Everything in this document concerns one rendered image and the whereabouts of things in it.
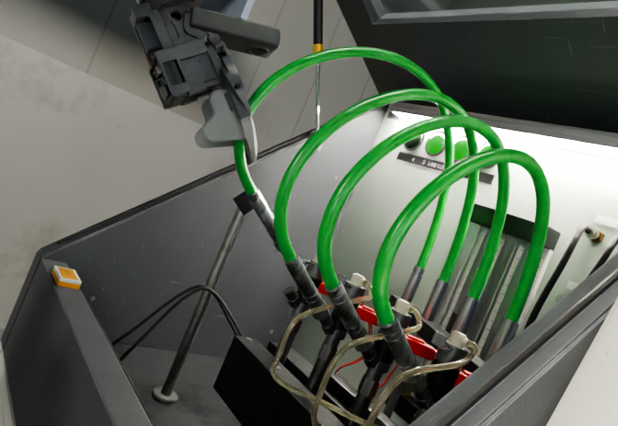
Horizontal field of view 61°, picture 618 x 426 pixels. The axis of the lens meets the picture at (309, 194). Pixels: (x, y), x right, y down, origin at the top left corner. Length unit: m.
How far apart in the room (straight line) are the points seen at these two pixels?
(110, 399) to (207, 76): 0.35
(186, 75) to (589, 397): 0.49
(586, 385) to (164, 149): 2.44
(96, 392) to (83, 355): 0.07
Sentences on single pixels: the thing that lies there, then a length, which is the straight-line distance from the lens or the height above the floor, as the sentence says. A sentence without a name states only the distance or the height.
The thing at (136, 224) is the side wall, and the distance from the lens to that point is 0.93.
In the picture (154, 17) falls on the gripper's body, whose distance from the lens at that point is 0.65.
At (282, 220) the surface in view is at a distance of 0.56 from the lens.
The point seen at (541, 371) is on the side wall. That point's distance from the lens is 0.47.
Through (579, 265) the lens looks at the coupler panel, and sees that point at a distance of 0.82.
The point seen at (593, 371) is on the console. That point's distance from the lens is 0.51.
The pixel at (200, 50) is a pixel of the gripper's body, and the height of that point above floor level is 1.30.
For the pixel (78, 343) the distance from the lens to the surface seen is 0.66.
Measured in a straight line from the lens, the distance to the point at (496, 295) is 0.86.
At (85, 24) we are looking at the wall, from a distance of 2.58.
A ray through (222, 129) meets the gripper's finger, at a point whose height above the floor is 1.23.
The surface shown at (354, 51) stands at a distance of 0.71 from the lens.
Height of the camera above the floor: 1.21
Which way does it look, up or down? level
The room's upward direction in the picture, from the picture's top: 23 degrees clockwise
